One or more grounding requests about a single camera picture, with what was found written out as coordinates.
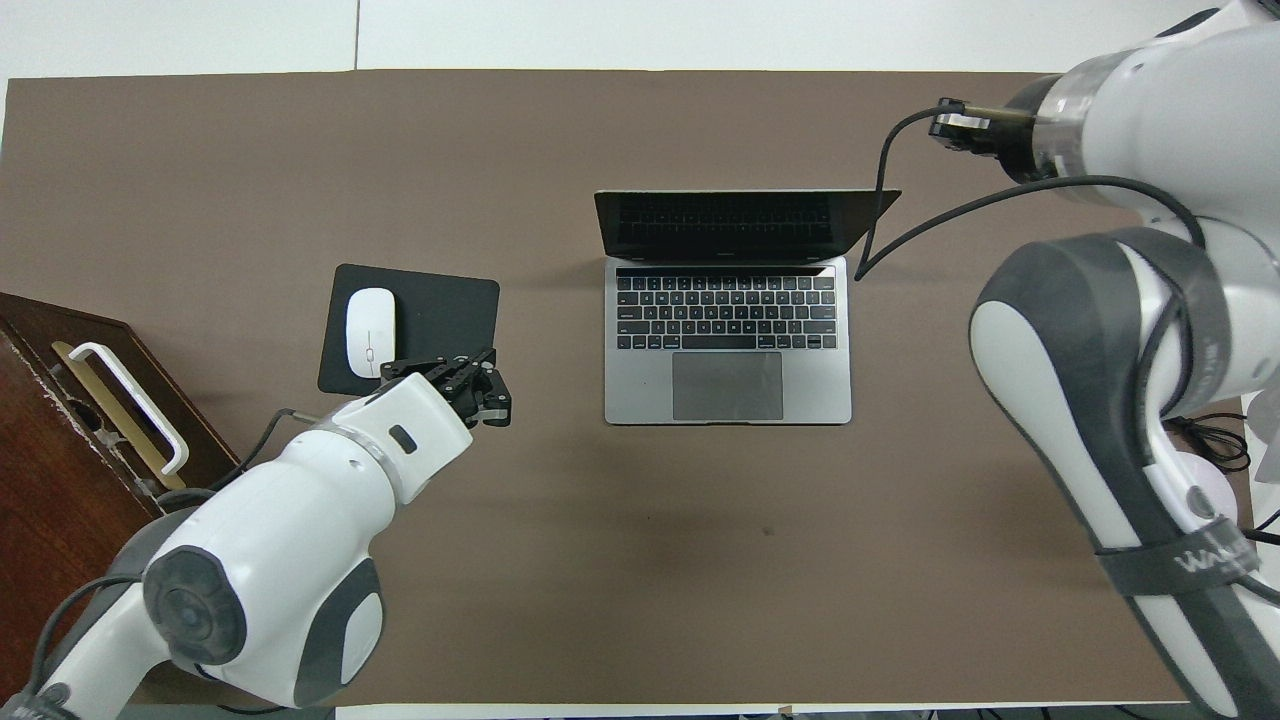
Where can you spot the brown table mat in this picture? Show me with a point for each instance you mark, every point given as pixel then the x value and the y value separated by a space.
pixel 640 550

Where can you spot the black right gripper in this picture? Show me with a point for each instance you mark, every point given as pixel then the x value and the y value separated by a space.
pixel 1020 140

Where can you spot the white desk lamp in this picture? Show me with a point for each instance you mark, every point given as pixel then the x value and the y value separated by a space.
pixel 1205 490

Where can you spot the dark wooden box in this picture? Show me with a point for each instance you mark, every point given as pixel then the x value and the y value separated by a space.
pixel 50 480

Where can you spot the grey laptop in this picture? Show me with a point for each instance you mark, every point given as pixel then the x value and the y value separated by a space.
pixel 727 380

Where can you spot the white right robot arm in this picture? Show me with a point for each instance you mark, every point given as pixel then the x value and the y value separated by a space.
pixel 1060 350

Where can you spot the black mouse pad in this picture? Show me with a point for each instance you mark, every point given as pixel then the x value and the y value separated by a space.
pixel 440 320

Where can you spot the white computer mouse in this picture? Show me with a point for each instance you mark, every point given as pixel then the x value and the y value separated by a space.
pixel 370 325

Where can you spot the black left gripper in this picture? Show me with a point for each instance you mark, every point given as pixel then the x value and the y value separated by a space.
pixel 470 390

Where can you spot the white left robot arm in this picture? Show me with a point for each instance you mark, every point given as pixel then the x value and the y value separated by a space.
pixel 280 560

